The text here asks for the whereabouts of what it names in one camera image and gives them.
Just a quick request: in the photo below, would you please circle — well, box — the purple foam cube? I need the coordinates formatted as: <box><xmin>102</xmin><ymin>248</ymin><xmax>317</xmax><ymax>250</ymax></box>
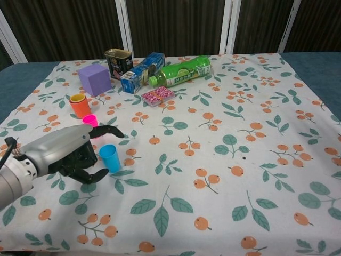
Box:
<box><xmin>77</xmin><ymin>66</ymin><xmax>112</xmax><ymax>97</ymax></box>

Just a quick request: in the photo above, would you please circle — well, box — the blue cardboard snack box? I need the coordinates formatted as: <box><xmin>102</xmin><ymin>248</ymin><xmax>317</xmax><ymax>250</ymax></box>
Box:
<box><xmin>119</xmin><ymin>52</ymin><xmax>166</xmax><ymax>94</ymax></box>

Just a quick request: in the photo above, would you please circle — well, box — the orange plastic cup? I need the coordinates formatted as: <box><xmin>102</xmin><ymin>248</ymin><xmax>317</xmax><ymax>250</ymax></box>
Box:
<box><xmin>69</xmin><ymin>98</ymin><xmax>92</xmax><ymax>119</ymax></box>

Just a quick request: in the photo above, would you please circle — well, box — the dark folding screen white frame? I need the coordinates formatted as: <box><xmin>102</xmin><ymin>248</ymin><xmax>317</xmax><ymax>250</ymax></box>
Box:
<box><xmin>0</xmin><ymin>0</ymin><xmax>341</xmax><ymax>65</ymax></box>

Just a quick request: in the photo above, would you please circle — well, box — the pink plastic cup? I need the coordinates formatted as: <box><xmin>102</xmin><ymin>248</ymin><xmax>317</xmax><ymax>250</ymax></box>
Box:
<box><xmin>82</xmin><ymin>114</ymin><xmax>100</xmax><ymax>140</ymax></box>

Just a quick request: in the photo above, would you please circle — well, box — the black gold luncheon meat can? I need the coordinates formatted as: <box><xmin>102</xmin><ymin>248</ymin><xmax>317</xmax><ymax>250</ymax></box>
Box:
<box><xmin>103</xmin><ymin>48</ymin><xmax>134</xmax><ymax>80</ymax></box>

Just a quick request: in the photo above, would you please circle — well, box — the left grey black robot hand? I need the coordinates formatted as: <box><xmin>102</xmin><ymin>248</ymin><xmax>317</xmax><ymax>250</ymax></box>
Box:
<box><xmin>20</xmin><ymin>124</ymin><xmax>125</xmax><ymax>186</ymax></box>

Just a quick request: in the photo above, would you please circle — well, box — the light blue plastic cup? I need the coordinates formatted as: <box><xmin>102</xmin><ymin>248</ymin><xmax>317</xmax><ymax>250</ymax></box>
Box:
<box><xmin>99</xmin><ymin>145</ymin><xmax>122</xmax><ymax>173</ymax></box>

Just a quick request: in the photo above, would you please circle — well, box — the floral fruit print tablecloth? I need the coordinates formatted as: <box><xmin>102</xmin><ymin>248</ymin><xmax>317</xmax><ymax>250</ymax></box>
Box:
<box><xmin>0</xmin><ymin>53</ymin><xmax>341</xmax><ymax>256</ymax></box>

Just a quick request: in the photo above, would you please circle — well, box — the green plastic drink bottle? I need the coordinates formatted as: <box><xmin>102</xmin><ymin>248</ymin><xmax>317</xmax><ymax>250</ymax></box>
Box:
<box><xmin>148</xmin><ymin>55</ymin><xmax>213</xmax><ymax>88</ymax></box>

